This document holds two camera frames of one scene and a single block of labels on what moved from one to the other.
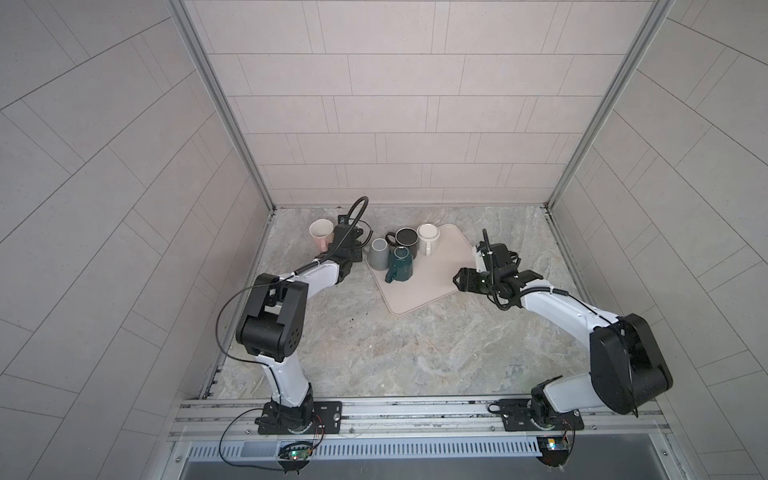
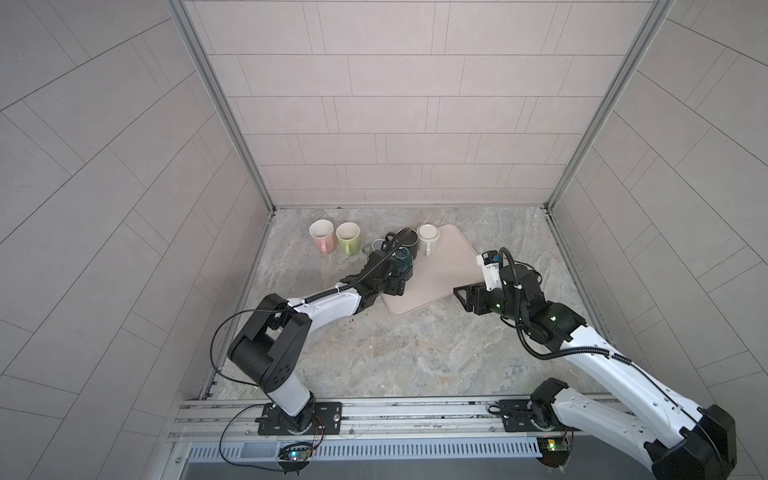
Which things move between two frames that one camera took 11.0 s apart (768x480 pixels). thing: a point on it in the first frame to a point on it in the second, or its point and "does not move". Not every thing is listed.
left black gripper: x=355 y=245 to x=397 y=284
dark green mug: x=401 y=265 does not move
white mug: x=428 y=238 does not move
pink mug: x=322 y=232 does not move
